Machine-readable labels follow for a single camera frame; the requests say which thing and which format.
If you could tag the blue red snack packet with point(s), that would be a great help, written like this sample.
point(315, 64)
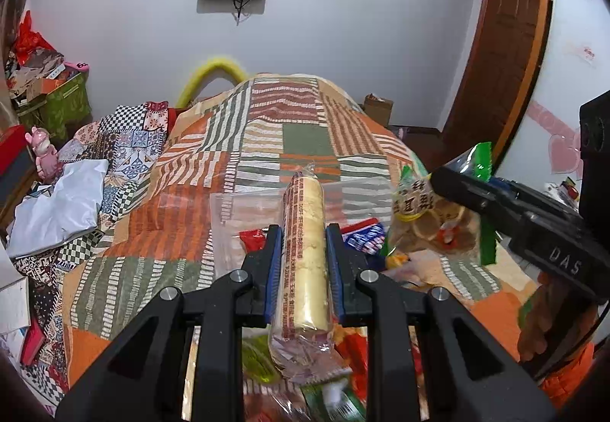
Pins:
point(364, 236)

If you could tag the striped patchwork blanket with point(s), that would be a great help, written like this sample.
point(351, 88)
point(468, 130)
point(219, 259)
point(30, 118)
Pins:
point(295, 136)

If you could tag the checkered patchwork quilt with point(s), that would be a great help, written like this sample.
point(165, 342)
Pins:
point(128, 150)

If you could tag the pile of papers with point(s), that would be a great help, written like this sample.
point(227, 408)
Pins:
point(33, 74)

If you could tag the red box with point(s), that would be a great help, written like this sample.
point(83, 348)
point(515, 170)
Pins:
point(12, 148)

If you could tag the pink figurine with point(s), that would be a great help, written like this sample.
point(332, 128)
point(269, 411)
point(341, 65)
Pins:
point(46, 159)

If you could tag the small red snack packet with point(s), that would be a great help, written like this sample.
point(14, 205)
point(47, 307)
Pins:
point(250, 240)

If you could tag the yellow snack packet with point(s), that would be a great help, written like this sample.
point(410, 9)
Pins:
point(398, 261)

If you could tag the white cloth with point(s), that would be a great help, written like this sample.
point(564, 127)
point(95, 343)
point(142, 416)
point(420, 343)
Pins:
point(57, 212)

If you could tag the cardboard box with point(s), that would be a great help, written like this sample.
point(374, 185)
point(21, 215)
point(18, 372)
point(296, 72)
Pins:
point(379, 109)

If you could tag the green snack packet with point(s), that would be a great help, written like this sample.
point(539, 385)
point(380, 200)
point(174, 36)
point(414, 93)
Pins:
point(259, 360)

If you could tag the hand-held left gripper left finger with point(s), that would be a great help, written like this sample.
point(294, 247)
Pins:
point(274, 269)

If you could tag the clear plastic container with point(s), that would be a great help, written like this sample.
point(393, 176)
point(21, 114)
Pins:
point(228, 231)

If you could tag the pink plastic item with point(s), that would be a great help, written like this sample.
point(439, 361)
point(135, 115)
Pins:
point(78, 65)

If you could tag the green storage box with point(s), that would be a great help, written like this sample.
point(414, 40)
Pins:
point(66, 102)

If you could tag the yellow foam tube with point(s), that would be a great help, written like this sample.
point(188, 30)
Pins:
point(214, 69)

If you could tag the white paper sheet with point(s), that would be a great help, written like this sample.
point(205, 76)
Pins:
point(12, 302)

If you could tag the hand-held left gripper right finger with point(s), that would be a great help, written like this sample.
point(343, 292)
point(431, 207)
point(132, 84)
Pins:
point(333, 274)

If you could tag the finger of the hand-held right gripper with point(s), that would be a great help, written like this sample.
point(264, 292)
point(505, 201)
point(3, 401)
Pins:
point(505, 186)
point(469, 195)

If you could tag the person's right hand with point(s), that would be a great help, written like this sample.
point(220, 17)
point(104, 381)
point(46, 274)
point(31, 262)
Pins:
point(538, 322)

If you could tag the green-edged clear snack bag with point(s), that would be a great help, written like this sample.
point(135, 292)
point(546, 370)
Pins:
point(429, 224)

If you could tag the biscuit roll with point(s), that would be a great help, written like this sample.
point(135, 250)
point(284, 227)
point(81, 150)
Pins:
point(305, 260)

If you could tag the wooden door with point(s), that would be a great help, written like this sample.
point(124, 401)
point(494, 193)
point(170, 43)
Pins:
point(500, 45)

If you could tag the white door panel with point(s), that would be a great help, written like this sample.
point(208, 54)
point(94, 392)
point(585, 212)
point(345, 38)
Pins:
point(572, 21)

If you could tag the red plastic bag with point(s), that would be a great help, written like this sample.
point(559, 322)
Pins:
point(31, 43)

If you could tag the long red snack packet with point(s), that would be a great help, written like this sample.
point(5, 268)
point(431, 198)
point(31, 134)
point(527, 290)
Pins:
point(355, 364)

